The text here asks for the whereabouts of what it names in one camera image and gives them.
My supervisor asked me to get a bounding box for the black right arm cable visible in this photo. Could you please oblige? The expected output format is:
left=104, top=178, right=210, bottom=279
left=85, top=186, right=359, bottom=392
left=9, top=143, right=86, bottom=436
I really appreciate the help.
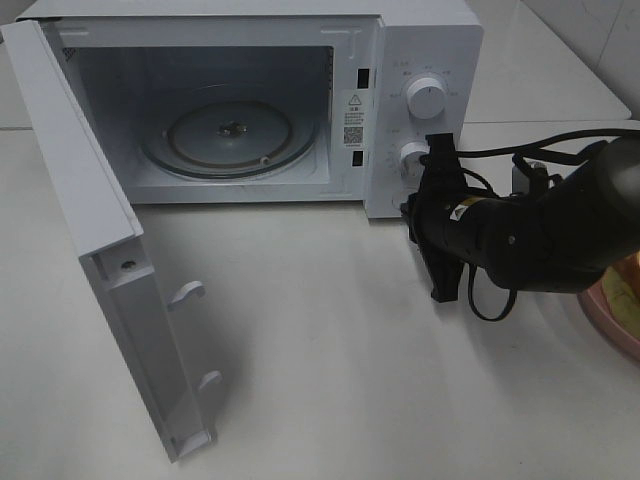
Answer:
left=453, top=127, right=640, bottom=322

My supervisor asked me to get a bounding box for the white upper microwave knob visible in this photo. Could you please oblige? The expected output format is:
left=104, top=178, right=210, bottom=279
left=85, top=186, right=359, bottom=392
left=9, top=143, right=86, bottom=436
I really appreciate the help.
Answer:
left=405, top=74, right=447, bottom=120

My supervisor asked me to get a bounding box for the white lower microwave knob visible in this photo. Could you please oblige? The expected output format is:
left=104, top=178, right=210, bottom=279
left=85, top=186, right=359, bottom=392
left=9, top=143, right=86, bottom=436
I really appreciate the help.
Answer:
left=399, top=140, right=429, bottom=182

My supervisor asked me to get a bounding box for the white microwave oven body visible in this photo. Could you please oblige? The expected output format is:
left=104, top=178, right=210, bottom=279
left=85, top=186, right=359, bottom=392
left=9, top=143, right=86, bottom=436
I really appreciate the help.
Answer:
left=12, top=1, right=483, bottom=219

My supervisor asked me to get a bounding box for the white microwave door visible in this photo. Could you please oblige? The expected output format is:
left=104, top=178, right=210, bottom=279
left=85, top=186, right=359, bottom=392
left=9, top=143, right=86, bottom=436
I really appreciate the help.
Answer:
left=2, top=20, right=222, bottom=462

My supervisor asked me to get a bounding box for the glass microwave turntable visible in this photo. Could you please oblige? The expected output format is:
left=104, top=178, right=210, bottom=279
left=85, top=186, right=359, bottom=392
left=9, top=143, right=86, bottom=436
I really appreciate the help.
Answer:
left=141, top=100, right=319, bottom=180

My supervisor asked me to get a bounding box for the sandwich with white bread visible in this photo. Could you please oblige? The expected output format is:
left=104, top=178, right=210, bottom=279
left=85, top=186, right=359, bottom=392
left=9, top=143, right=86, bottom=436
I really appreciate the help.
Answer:
left=601, top=267, right=639, bottom=338

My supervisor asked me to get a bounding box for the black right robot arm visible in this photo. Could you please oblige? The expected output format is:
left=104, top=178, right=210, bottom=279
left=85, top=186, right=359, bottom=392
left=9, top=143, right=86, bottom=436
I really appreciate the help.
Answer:
left=401, top=128, right=639, bottom=303

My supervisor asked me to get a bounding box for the white microwave knob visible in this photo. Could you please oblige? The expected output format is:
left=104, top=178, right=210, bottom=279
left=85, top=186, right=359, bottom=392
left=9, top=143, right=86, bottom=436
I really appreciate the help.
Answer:
left=405, top=74, right=447, bottom=120
left=399, top=140, right=429, bottom=182

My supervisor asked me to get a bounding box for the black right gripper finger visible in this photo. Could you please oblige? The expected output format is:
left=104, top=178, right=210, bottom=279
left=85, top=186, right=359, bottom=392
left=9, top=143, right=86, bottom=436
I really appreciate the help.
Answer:
left=422, top=244, right=464, bottom=303
left=420, top=133, right=463, bottom=175

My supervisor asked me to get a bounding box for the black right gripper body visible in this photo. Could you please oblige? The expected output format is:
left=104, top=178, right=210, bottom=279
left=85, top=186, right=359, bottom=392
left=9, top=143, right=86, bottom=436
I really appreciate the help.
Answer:
left=400, top=169, right=493, bottom=265

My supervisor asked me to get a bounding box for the pink plate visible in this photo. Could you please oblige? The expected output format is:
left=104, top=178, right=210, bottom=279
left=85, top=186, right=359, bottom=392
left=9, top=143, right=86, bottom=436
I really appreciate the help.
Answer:
left=578, top=282, right=639, bottom=362

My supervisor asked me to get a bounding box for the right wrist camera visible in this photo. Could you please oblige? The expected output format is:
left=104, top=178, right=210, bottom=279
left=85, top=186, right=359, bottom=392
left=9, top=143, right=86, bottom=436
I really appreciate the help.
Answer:
left=511, top=160, right=549, bottom=197

